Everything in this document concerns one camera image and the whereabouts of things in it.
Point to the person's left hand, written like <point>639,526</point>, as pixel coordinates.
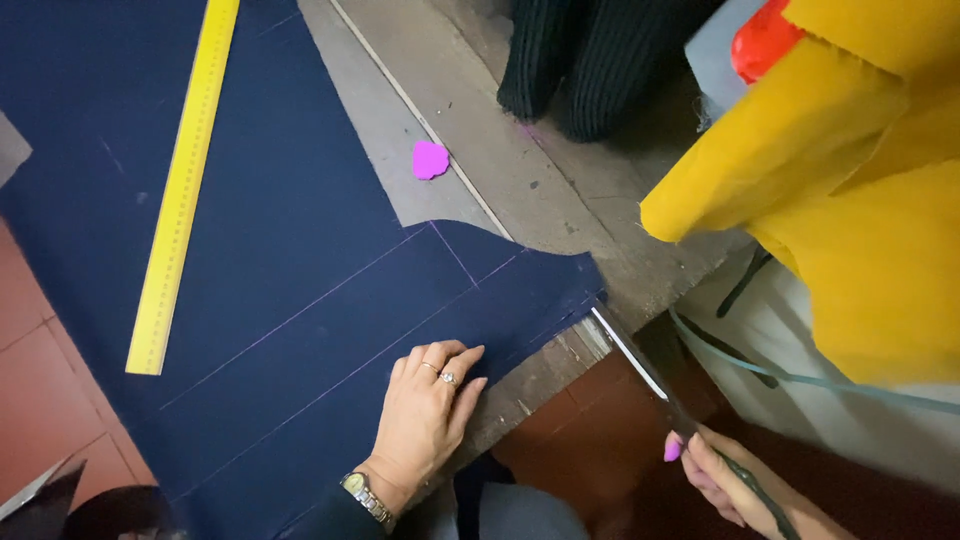
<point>420,427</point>

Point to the person's right hand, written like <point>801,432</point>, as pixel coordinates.
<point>731,480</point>

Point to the person's right fingers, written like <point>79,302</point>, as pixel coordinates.
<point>697,469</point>

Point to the navy blue fabric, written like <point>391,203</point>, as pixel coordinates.
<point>300,225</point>

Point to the white cloth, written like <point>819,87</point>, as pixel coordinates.
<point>825,427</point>

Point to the person's grey trousers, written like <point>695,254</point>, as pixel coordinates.
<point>525,514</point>

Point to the yellow fabric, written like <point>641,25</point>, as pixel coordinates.
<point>847,225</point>

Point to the metal wristwatch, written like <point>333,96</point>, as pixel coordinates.
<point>366,496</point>

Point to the pink tailor's chalk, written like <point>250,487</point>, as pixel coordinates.
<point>430,160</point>

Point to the black ribbed knit garment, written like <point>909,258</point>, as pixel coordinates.
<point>600,67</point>

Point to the red plastic object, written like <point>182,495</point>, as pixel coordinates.
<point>761,41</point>

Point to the grey underlay sheet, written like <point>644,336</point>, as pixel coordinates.
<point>390,127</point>

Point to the dark round object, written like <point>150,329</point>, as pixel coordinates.
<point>120,514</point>

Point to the yellow ruler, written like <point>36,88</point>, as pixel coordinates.
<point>184,187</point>

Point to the black flat object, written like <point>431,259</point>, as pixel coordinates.
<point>34,506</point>

